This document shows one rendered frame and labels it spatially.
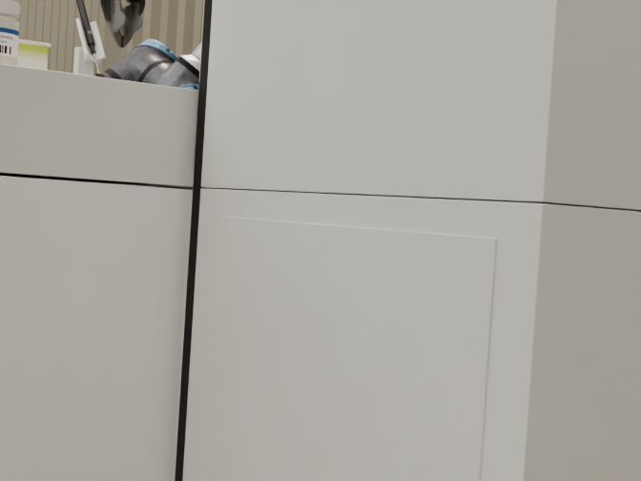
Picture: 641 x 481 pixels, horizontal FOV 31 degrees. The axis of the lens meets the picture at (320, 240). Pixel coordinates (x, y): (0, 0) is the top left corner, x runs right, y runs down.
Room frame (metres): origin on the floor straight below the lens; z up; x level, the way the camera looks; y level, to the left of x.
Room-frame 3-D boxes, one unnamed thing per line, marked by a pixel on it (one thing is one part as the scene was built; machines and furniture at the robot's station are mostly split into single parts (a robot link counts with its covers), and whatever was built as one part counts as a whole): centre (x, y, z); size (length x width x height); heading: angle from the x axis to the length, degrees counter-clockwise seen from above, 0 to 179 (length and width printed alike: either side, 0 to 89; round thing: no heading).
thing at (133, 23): (2.26, 0.40, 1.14); 0.06 x 0.03 x 0.09; 37
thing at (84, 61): (1.95, 0.42, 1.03); 0.06 x 0.04 x 0.13; 37
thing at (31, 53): (1.81, 0.49, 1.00); 0.07 x 0.07 x 0.07; 31
